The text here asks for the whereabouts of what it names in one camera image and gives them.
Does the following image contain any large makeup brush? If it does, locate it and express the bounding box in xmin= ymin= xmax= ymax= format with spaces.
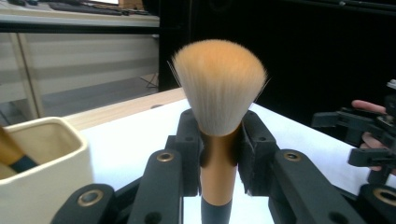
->
xmin=167 ymin=38 xmax=271 ymax=224

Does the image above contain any black curtain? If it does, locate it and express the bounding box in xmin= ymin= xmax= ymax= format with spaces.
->
xmin=158 ymin=0 xmax=396 ymax=135

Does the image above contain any small makeup brush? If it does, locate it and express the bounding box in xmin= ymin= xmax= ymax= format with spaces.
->
xmin=0 ymin=124 xmax=39 ymax=175

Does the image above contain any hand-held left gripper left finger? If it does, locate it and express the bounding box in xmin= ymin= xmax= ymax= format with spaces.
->
xmin=164 ymin=108 xmax=205 ymax=198

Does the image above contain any black metal crossbar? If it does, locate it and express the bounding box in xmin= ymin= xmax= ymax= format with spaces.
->
xmin=0 ymin=21 xmax=161 ymax=35

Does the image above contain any cream square cup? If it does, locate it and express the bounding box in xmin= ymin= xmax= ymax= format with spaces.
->
xmin=0 ymin=116 xmax=94 ymax=224

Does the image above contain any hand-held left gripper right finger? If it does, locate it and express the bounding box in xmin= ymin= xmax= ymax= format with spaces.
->
xmin=237 ymin=109 xmax=280 ymax=197

